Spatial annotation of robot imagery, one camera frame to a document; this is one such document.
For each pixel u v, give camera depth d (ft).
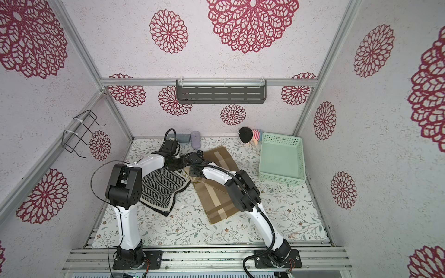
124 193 1.81
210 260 2.47
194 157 2.68
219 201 2.95
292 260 2.39
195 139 3.84
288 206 2.96
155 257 2.47
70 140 2.39
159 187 3.10
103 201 1.74
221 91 3.22
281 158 3.82
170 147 2.74
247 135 3.71
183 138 3.90
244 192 1.95
